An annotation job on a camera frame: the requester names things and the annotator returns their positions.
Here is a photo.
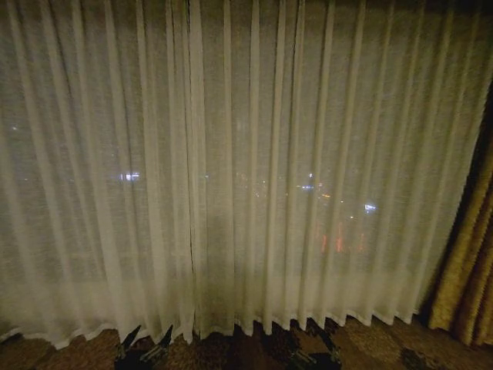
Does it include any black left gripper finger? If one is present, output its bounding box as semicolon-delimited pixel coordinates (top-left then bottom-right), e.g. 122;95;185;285
139;324;174;364
114;325;143;362

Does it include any gold patterned drape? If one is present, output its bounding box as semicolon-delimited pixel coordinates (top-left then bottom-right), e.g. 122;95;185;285
422;96;493;348

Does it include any sheer white curtain panel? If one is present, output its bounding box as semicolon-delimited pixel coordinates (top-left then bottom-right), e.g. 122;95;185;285
0;0;195;351
187;0;487;341

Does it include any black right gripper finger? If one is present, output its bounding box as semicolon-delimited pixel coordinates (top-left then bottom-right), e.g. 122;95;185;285
307;318;343;363
276;327;311;368

